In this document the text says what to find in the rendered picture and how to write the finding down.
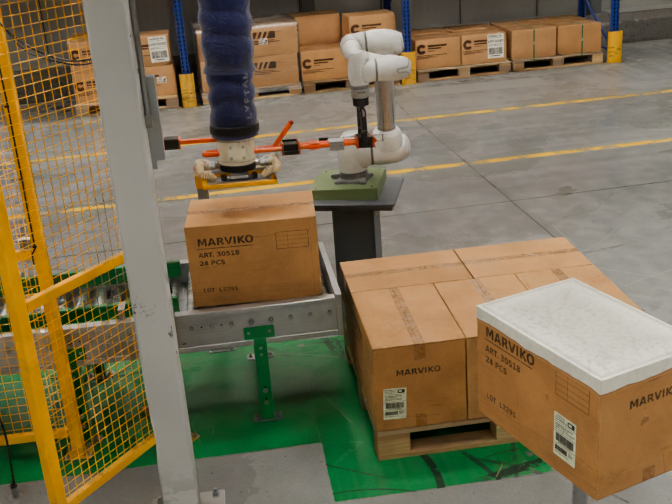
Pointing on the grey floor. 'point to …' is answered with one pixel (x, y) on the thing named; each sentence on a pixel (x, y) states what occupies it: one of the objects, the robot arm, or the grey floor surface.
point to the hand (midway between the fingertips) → (363, 139)
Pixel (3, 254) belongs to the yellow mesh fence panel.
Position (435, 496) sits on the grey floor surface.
